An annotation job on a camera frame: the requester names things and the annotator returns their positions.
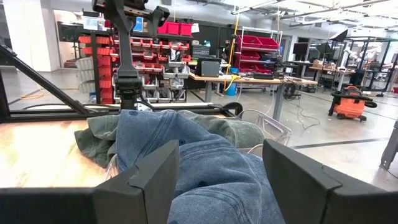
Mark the black diagonal frame strut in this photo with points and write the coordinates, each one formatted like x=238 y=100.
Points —
x=46 y=82

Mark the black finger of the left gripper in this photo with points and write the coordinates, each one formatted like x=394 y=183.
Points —
x=159 y=20
x=119 y=15

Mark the grey metal leg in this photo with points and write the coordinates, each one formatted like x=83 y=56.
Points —
x=390 y=149

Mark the white stacked crates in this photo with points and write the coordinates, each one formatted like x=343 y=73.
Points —
x=84 y=74

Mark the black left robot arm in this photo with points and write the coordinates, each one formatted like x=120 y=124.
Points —
x=124 y=56

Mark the wooden top desk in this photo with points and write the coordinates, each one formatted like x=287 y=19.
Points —
x=264 y=81
x=329 y=69

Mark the red storage bin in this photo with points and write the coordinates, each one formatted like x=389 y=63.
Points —
x=174 y=28
x=163 y=28
x=186 y=29

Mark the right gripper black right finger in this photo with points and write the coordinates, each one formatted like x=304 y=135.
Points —
x=311 y=193

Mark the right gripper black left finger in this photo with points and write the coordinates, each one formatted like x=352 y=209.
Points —
x=140 y=196

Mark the orange shop vacuum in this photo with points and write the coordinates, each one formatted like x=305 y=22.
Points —
x=351 y=104

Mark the blue white sign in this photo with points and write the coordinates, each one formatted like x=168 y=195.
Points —
x=138 y=24

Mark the grey black equipment box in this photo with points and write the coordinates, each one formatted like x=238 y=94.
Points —
x=209 y=68

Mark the black monitor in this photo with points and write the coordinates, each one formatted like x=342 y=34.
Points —
x=301 y=49

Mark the black rack with red bins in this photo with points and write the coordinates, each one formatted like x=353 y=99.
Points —
x=102 y=71

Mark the black studio softbox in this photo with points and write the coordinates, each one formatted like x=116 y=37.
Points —
x=340 y=35
x=324 y=48

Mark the black frame workstation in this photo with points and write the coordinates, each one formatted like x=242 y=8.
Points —
x=373 y=62

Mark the black aluminium frame rail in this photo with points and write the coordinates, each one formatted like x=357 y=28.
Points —
x=46 y=115

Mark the large red shelf bin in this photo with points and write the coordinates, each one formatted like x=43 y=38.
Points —
x=269 y=43
x=248 y=42

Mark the green cotton cap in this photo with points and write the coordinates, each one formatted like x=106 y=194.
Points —
x=93 y=137

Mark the blue trash bin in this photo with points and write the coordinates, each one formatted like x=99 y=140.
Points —
x=231 y=90

